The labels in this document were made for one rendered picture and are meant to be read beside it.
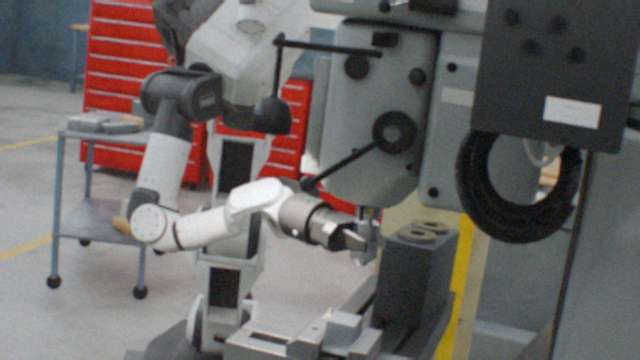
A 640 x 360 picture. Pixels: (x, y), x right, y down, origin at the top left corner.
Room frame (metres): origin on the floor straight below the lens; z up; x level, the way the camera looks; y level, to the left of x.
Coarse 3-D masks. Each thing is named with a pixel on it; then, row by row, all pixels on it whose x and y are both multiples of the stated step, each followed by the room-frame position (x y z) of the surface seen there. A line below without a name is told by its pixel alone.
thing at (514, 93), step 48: (528, 0) 1.12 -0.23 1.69; (576, 0) 1.10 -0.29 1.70; (624, 0) 1.08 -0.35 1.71; (480, 48) 1.14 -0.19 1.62; (528, 48) 1.10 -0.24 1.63; (576, 48) 1.09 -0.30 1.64; (624, 48) 1.08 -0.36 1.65; (480, 96) 1.13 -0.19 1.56; (528, 96) 1.11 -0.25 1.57; (576, 96) 1.09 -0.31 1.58; (624, 96) 1.08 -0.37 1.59; (576, 144) 1.09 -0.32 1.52
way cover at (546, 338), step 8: (552, 320) 1.56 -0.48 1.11; (544, 328) 1.57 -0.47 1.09; (552, 328) 1.50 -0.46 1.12; (536, 336) 1.59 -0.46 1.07; (544, 336) 1.52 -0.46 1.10; (552, 336) 1.46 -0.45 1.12; (528, 344) 1.60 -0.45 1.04; (544, 344) 1.46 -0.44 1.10; (528, 352) 1.55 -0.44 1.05; (536, 352) 1.47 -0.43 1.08; (544, 352) 1.41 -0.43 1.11
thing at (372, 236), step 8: (352, 232) 1.54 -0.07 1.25; (360, 232) 1.52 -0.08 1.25; (368, 232) 1.52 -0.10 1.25; (376, 232) 1.53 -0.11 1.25; (368, 240) 1.52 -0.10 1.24; (376, 240) 1.53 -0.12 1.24; (368, 248) 1.52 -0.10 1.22; (352, 256) 1.53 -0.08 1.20; (360, 256) 1.52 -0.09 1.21; (368, 256) 1.52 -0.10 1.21
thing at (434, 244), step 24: (408, 240) 1.88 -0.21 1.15; (432, 240) 1.89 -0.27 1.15; (456, 240) 2.02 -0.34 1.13; (384, 264) 1.88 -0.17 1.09; (408, 264) 1.86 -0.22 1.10; (432, 264) 1.85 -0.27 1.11; (384, 288) 1.88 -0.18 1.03; (408, 288) 1.85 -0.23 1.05; (432, 288) 1.88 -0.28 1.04; (384, 312) 1.87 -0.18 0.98; (408, 312) 1.85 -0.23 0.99; (432, 312) 1.91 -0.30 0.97
